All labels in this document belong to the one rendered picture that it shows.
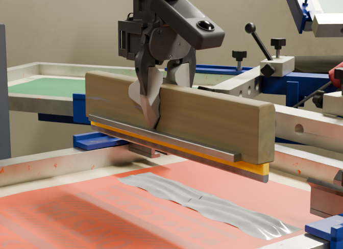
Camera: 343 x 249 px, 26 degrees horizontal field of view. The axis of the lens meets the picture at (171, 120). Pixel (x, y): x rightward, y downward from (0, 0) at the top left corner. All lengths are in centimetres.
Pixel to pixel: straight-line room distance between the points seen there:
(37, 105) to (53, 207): 74
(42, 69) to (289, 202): 146
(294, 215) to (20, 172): 46
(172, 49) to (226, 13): 329
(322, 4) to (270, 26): 211
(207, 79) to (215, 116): 126
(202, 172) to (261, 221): 28
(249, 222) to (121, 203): 21
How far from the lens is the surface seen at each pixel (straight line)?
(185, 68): 107
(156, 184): 121
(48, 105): 183
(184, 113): 101
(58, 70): 244
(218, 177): 127
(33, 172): 126
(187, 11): 102
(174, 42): 105
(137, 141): 113
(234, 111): 93
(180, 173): 129
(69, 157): 129
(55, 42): 385
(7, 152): 147
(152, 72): 104
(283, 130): 139
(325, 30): 220
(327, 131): 132
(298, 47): 467
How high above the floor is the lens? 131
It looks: 12 degrees down
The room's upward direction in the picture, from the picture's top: straight up
